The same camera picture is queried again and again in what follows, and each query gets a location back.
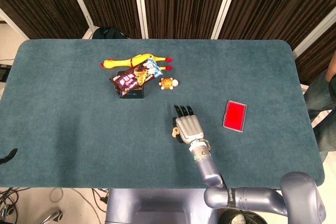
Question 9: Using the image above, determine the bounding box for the orange turtle toy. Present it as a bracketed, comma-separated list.
[158, 77, 180, 91]

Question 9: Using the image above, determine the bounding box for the black backpack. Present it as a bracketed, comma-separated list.
[91, 26, 127, 40]

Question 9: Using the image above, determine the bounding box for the person in blue jeans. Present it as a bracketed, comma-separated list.
[304, 50, 336, 162]

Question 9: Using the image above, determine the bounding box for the teal table cloth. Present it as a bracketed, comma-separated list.
[0, 39, 326, 189]

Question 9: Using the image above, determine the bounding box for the black power cable plug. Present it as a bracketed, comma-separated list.
[91, 188, 110, 205]

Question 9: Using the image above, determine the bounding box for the chrome chair base leg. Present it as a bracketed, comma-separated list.
[39, 209, 64, 224]

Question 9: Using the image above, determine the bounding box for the yellow rubber chicken toy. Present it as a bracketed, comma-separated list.
[100, 52, 174, 71]

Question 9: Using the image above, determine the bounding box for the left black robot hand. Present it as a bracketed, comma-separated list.
[0, 147, 18, 166]

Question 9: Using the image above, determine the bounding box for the black floor cable bundle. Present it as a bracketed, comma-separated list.
[0, 187, 29, 224]

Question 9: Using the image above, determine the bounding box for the black waste bin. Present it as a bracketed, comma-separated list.
[219, 209, 266, 224]

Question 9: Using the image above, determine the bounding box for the red card in clear case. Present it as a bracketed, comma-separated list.
[222, 100, 248, 132]

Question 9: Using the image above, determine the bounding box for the black cardboard box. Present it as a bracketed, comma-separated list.
[115, 70, 145, 100]

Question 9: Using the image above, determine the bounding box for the white partition frame post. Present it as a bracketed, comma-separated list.
[132, 0, 149, 40]
[292, 11, 336, 60]
[0, 7, 29, 40]
[211, 0, 243, 40]
[62, 0, 96, 33]

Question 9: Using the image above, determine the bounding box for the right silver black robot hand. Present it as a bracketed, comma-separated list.
[171, 104, 205, 145]

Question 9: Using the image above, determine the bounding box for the brown snack bag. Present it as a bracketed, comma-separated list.
[109, 58, 164, 94]

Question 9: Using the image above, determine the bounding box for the black electronic device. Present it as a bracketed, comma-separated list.
[0, 63, 12, 82]

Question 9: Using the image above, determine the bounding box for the blue-grey robot torso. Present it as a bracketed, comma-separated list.
[104, 188, 220, 224]

